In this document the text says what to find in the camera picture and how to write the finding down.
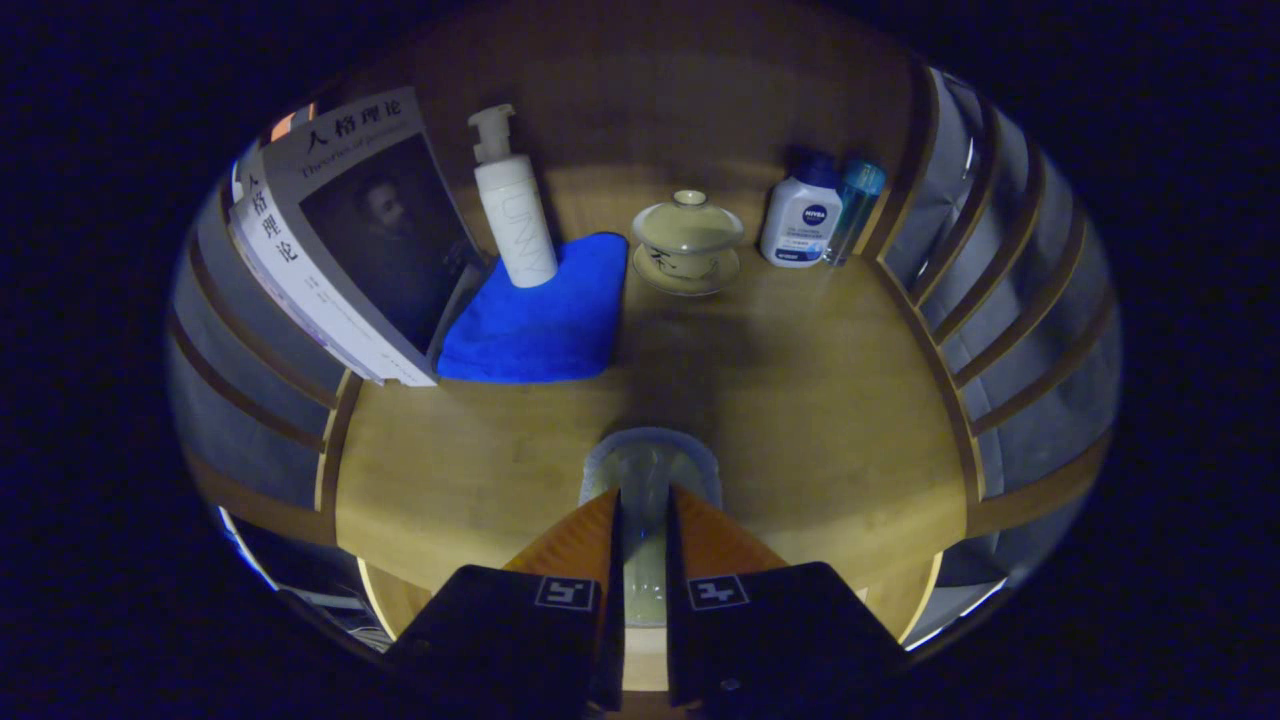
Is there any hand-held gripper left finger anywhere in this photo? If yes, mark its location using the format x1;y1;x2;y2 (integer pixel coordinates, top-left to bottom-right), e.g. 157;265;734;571
385;487;626;716

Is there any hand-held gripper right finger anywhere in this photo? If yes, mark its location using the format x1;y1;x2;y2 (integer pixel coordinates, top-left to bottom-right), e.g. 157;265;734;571
665;485;906;716

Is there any pale green handled sponge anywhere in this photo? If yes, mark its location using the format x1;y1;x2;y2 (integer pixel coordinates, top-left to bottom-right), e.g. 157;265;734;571
578;427;723;628

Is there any wooden countertop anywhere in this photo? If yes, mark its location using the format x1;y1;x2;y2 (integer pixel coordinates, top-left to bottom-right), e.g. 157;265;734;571
335;165;969;691

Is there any wooden cabinet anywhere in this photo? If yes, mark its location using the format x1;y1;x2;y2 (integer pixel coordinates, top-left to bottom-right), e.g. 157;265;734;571
165;0;1121;701

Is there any blue folded cloth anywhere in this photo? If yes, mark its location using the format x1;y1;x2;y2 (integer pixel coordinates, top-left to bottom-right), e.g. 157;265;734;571
437;232;629;384

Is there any lidded ceramic tea bowl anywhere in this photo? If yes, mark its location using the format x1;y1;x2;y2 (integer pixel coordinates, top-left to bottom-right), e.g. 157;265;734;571
631;190;746;297

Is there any white pump bottle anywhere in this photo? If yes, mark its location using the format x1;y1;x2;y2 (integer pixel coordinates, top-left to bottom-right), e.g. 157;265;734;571
468;104;559;289

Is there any white lotion bottle blue cap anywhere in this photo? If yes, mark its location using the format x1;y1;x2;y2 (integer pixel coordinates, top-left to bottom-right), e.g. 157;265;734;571
759;147;843;269

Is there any grey portrait cover book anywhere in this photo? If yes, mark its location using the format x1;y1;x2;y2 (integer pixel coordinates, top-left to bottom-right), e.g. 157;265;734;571
228;85;491;388

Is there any teal bottle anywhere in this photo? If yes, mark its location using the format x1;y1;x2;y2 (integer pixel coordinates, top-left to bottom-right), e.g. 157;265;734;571
825;157;887;267

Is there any white book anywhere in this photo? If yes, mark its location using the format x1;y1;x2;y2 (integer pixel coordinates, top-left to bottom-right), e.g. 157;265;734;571
230;140;266;206

